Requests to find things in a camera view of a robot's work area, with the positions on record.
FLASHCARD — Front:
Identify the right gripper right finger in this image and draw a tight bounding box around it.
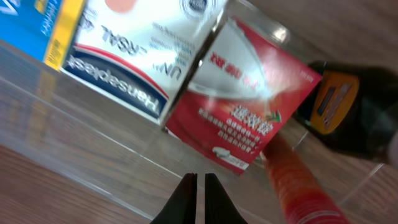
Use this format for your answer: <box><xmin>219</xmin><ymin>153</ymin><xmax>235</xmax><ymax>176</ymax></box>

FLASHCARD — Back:
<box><xmin>205</xmin><ymin>173</ymin><xmax>248</xmax><ymax>224</ymax></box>

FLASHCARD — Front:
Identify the white and navy box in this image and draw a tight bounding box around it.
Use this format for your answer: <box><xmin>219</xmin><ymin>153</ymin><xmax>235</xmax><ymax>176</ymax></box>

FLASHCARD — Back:
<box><xmin>62</xmin><ymin>0</ymin><xmax>226</xmax><ymax>124</ymax></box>

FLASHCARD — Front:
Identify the clear plastic container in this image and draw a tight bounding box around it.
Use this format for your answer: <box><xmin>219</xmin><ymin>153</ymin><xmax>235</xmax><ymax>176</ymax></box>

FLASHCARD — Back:
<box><xmin>0</xmin><ymin>0</ymin><xmax>398</xmax><ymax>224</ymax></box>

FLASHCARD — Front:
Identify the dark bottle white cap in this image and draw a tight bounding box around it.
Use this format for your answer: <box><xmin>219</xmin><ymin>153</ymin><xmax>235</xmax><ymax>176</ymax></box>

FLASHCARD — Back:
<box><xmin>294</xmin><ymin>61</ymin><xmax>397</xmax><ymax>167</ymax></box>

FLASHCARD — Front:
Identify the blue yellow VapoDrops box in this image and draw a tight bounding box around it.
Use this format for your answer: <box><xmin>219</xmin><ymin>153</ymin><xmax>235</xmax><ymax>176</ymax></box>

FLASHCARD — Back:
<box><xmin>1</xmin><ymin>0</ymin><xmax>86</xmax><ymax>70</ymax></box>

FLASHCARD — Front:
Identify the red cardboard box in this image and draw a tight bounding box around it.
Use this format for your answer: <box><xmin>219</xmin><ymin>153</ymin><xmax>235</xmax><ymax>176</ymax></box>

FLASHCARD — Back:
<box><xmin>166</xmin><ymin>19</ymin><xmax>321</xmax><ymax>174</ymax></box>

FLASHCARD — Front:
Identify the orange bottle white cap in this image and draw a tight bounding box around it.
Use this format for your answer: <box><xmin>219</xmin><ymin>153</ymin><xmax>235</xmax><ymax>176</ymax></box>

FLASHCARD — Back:
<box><xmin>262</xmin><ymin>134</ymin><xmax>349</xmax><ymax>224</ymax></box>

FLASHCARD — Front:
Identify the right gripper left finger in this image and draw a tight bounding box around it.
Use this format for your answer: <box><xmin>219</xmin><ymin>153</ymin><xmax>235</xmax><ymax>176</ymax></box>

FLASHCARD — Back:
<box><xmin>150</xmin><ymin>173</ymin><xmax>198</xmax><ymax>224</ymax></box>

